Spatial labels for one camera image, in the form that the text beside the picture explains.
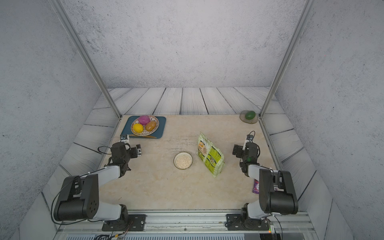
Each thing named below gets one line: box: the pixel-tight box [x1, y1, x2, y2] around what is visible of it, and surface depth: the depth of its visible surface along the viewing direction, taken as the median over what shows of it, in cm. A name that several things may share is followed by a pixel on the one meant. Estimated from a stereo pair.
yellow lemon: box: [133, 123, 144, 134], surface depth 110 cm
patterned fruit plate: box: [130, 115, 160, 137], surface depth 112 cm
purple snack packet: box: [252, 179, 260, 194], surface depth 84 cm
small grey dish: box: [239, 110, 259, 124], surface depth 121 cm
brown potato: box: [145, 121, 157, 132], surface depth 110 cm
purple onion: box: [138, 115, 151, 126], surface depth 113 cm
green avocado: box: [245, 110, 256, 120], surface depth 120 cm
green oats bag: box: [197, 132, 225, 178], surface depth 85 cm
